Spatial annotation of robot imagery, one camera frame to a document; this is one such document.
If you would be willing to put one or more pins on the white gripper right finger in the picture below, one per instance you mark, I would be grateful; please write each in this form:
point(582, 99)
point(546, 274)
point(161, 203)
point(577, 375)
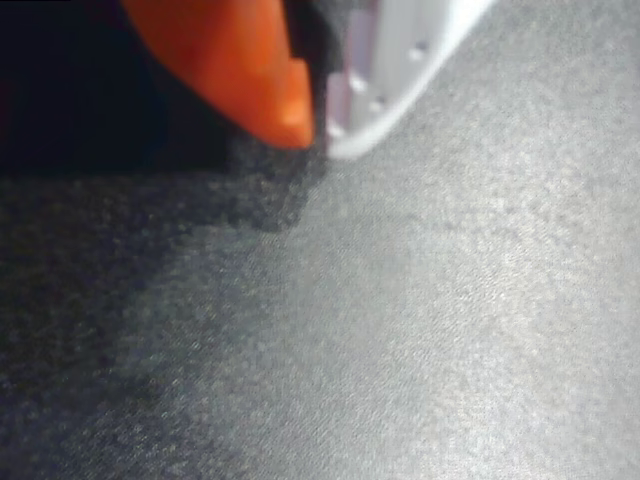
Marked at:
point(395, 55)

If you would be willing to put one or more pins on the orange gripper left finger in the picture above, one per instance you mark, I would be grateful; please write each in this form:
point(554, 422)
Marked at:
point(240, 65)

